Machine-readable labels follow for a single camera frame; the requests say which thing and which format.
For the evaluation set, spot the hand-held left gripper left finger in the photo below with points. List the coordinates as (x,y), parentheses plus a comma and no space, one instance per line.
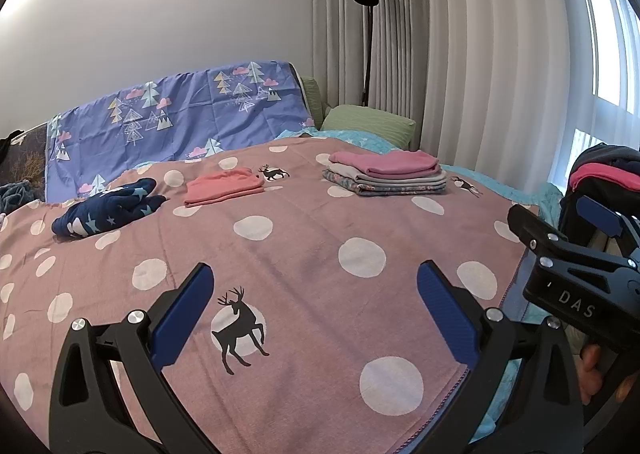
(182,314)

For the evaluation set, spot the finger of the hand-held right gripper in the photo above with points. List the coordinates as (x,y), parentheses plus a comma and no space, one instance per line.
(597,215)
(530,229)

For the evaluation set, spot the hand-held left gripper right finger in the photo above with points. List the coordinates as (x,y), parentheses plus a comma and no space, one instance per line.
(445,319)

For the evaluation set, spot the pink long-sleeve garment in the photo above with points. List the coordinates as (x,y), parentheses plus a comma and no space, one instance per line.
(385,162)

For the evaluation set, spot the person's right hand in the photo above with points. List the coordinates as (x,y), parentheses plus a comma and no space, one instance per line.
(591,371)

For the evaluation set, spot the bright pink cloth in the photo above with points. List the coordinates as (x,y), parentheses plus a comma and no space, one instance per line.
(610,176)

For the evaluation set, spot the dark bag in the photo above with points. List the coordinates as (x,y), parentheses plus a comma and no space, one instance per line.
(597,153)

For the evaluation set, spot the navy star-print garment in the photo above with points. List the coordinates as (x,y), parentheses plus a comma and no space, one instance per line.
(100,214)

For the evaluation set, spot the coral folded garment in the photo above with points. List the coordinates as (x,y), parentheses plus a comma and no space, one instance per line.
(220,186)

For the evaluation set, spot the grey folded garment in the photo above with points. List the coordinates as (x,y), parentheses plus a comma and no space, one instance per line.
(400,179)

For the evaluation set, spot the pink polka-dot deer blanket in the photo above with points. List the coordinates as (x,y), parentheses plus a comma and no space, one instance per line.
(310,244)

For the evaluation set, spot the floral patterned folded garment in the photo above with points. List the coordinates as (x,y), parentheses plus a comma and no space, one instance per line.
(360,188)

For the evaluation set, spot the grey pleated curtain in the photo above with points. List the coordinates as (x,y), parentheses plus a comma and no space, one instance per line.
(475,58)

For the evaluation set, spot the window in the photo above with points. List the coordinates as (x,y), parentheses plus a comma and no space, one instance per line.
(607,33)

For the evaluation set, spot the large green pillow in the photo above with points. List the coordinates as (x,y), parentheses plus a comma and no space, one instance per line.
(370,126)

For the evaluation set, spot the blue tree-print sheet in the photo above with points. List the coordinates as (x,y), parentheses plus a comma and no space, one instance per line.
(190,118)

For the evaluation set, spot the dark blue fuzzy blanket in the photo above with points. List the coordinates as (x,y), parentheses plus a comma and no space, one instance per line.
(17,196)

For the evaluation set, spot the dark floral cloth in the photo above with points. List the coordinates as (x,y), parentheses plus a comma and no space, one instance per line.
(27,153)

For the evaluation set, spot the small green pillow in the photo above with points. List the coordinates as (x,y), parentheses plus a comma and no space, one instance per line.
(315,98)

